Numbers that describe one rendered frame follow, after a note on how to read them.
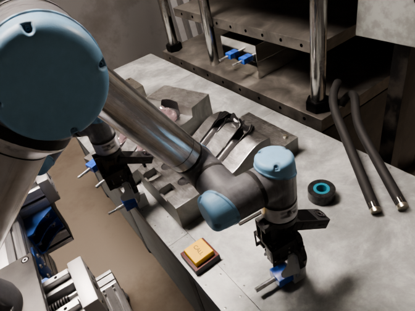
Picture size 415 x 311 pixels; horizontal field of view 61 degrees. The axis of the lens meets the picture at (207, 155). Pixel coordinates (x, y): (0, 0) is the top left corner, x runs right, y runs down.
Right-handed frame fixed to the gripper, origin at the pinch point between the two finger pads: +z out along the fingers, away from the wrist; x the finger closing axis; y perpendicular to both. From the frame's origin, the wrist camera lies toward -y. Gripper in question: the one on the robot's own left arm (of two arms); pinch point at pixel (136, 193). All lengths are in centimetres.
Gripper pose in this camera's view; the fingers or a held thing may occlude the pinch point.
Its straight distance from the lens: 120.3
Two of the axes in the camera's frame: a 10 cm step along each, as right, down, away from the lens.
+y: -8.4, 4.5, -3.1
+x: 5.2, 4.5, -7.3
